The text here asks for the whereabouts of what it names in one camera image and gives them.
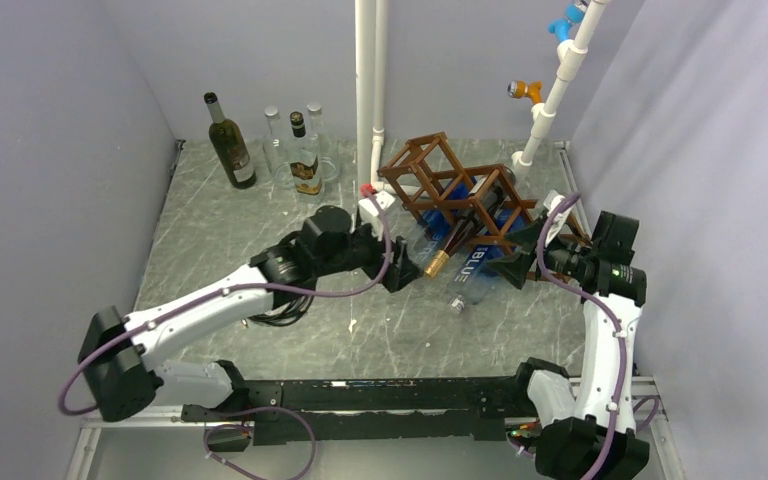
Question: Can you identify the orange pipe valve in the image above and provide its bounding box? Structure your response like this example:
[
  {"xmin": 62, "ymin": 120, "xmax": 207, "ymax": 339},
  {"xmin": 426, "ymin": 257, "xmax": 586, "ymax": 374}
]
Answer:
[{"xmin": 507, "ymin": 80, "xmax": 543, "ymax": 105}]

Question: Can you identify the blue pipe valve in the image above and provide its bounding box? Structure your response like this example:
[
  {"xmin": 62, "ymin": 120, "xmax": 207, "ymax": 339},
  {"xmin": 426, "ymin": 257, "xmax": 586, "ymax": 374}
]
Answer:
[{"xmin": 548, "ymin": 0, "xmax": 589, "ymax": 43}]

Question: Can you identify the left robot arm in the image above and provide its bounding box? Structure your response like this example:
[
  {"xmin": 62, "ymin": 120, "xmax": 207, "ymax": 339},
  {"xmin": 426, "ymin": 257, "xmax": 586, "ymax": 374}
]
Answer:
[{"xmin": 78, "ymin": 199, "xmax": 423, "ymax": 422}]

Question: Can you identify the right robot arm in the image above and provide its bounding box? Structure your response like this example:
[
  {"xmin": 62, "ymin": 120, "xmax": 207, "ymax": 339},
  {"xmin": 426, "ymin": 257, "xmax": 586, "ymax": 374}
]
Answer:
[{"xmin": 487, "ymin": 211, "xmax": 650, "ymax": 479}]

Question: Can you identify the brown wooden wine rack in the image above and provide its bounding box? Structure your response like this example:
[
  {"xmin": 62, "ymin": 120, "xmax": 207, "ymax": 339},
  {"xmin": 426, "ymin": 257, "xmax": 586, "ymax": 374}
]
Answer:
[{"xmin": 378, "ymin": 132, "xmax": 538, "ymax": 267}]

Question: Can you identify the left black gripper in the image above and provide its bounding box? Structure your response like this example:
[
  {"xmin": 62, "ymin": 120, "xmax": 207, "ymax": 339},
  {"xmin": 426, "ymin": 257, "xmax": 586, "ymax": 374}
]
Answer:
[{"xmin": 316, "ymin": 213, "xmax": 423, "ymax": 291}]

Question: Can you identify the brown bottle gold foil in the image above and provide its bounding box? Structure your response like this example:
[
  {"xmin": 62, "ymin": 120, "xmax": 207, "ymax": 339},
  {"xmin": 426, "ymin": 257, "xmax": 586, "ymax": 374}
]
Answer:
[{"xmin": 425, "ymin": 175, "xmax": 506, "ymax": 278}]

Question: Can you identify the small dark bottle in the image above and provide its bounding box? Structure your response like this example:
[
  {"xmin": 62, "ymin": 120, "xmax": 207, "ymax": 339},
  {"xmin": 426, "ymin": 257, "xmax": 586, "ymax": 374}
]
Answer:
[{"xmin": 290, "ymin": 111, "xmax": 324, "ymax": 203}]

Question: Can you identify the clear blue-label bottle left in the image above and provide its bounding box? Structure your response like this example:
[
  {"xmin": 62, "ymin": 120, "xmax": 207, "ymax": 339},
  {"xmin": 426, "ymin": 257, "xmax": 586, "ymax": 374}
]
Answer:
[{"xmin": 407, "ymin": 210, "xmax": 452, "ymax": 271}]

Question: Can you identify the clear bottle dark label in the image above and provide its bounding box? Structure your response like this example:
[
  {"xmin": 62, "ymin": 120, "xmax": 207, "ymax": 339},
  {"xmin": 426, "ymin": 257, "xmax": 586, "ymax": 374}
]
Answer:
[{"xmin": 306, "ymin": 102, "xmax": 341, "ymax": 183}]

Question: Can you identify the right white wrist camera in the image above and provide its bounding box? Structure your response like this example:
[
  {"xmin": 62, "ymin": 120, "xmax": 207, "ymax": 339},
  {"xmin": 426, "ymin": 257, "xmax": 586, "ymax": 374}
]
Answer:
[{"xmin": 543, "ymin": 190, "xmax": 580, "ymax": 237}]

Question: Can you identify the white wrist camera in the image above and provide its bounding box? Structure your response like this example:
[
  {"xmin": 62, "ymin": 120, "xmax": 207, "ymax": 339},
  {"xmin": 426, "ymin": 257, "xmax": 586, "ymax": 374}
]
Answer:
[
  {"xmin": 356, "ymin": 184, "xmax": 396, "ymax": 240},
  {"xmin": 543, "ymin": 190, "xmax": 580, "ymax": 237}
]

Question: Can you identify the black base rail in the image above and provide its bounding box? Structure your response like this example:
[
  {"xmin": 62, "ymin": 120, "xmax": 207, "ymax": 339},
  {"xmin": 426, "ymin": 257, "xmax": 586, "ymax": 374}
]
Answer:
[{"xmin": 181, "ymin": 358, "xmax": 546, "ymax": 446}]

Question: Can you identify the clear blue-label bottle right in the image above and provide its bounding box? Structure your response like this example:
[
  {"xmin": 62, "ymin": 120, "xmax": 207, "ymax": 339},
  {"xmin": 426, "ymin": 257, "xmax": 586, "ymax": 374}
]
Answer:
[{"xmin": 446, "ymin": 244, "xmax": 506, "ymax": 315}]

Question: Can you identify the dark green wine bottle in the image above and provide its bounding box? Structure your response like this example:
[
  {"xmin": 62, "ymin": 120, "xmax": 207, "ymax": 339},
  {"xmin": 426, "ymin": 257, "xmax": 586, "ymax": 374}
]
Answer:
[{"xmin": 203, "ymin": 92, "xmax": 257, "ymax": 190}]

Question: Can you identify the white angled pvc pipe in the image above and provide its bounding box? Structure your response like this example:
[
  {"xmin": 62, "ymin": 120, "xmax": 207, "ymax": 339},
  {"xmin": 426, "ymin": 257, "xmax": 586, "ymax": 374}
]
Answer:
[{"xmin": 512, "ymin": 0, "xmax": 611, "ymax": 177}]

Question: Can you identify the white vertical pvc pipe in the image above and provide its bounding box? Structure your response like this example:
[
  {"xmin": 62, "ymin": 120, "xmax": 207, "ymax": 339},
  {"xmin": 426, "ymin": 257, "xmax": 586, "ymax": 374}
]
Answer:
[{"xmin": 354, "ymin": 0, "xmax": 395, "ymax": 195}]

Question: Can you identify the clear bottle with cork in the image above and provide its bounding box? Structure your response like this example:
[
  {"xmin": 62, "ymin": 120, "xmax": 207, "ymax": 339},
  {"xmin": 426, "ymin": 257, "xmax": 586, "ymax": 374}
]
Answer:
[{"xmin": 263, "ymin": 106, "xmax": 294, "ymax": 189}]

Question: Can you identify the clear blue-label bottle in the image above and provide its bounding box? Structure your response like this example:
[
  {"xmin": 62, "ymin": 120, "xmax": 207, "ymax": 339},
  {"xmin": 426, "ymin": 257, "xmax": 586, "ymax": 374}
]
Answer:
[
  {"xmin": 446, "ymin": 244, "xmax": 506, "ymax": 315},
  {"xmin": 407, "ymin": 210, "xmax": 452, "ymax": 271}
]

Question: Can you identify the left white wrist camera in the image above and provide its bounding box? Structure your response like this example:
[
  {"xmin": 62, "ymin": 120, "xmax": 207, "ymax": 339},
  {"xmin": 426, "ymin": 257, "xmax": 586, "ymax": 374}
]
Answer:
[{"xmin": 356, "ymin": 184, "xmax": 396, "ymax": 240}]

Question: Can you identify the coiled black cable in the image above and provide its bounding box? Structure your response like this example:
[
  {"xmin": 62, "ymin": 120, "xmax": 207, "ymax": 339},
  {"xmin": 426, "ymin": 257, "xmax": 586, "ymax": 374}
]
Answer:
[{"xmin": 241, "ymin": 294, "xmax": 316, "ymax": 329}]

